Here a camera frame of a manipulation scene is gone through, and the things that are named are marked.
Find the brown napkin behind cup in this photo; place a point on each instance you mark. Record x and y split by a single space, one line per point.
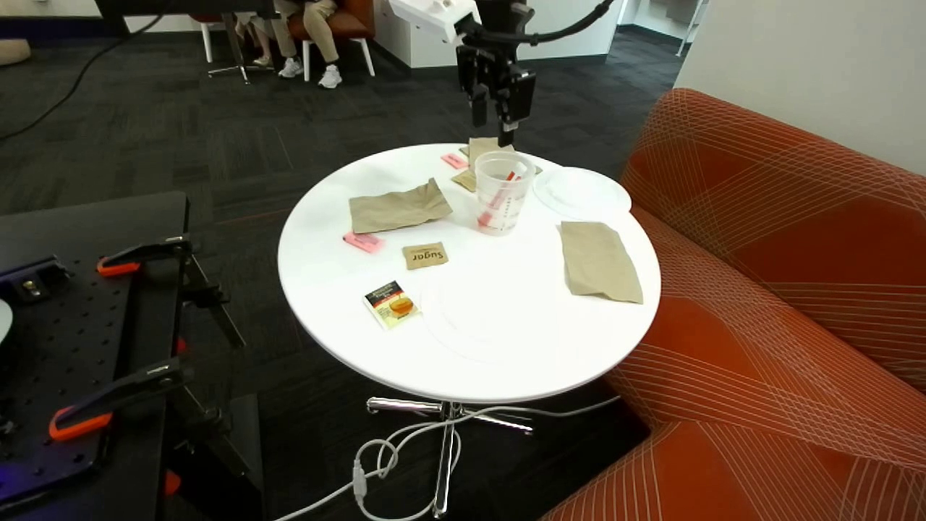
476 149

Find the orange black clamp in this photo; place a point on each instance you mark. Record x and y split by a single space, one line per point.
195 283
168 376

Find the pink sweetener packet back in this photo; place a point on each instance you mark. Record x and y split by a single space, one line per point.
453 159

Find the orange patterned sofa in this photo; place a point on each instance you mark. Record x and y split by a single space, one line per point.
784 370

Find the brown napkin left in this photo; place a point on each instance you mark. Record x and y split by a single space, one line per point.
398 208

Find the chrome table base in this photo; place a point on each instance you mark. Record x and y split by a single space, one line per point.
443 421

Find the black perforated robot base table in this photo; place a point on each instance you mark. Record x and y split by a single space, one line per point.
63 334

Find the small brown paper packet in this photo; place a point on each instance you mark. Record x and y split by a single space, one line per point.
424 256

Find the round white table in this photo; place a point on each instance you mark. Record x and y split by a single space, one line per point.
493 324

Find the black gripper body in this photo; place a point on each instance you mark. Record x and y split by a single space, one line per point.
487 59

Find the lower orange black clamp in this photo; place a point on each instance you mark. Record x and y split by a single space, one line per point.
168 376

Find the clear plastic measuring cup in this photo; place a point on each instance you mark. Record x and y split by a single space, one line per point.
499 165

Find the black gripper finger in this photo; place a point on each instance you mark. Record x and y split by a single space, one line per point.
479 107
508 130

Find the red marker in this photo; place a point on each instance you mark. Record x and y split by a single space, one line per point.
499 202

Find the upper orange black clamp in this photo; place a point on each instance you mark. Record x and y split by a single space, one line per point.
195 283

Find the colourful snack packet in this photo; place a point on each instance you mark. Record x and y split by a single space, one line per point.
388 304

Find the clear plastic lid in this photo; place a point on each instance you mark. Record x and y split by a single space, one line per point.
580 192

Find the brown napkin right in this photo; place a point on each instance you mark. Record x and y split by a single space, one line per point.
596 262

